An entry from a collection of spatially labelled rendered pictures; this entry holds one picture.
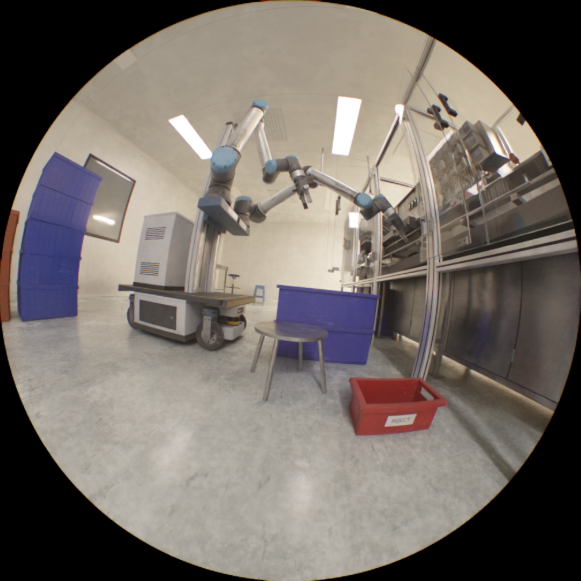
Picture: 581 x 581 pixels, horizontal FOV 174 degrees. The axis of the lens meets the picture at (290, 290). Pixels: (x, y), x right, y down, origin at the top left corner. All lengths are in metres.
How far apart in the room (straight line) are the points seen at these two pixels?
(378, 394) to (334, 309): 0.56
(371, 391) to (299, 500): 0.46
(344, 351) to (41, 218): 2.35
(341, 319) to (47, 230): 2.23
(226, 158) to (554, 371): 1.71
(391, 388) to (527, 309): 0.67
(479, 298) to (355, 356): 0.78
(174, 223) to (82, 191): 1.09
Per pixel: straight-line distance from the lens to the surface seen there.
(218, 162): 1.11
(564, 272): 0.92
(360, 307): 1.12
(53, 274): 1.91
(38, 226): 1.88
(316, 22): 2.33
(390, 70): 2.54
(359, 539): 0.45
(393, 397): 0.79
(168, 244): 1.32
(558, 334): 0.92
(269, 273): 6.25
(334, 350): 1.15
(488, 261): 0.72
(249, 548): 0.42
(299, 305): 1.09
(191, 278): 1.29
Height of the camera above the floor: 0.41
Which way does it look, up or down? level
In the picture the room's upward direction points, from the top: 6 degrees clockwise
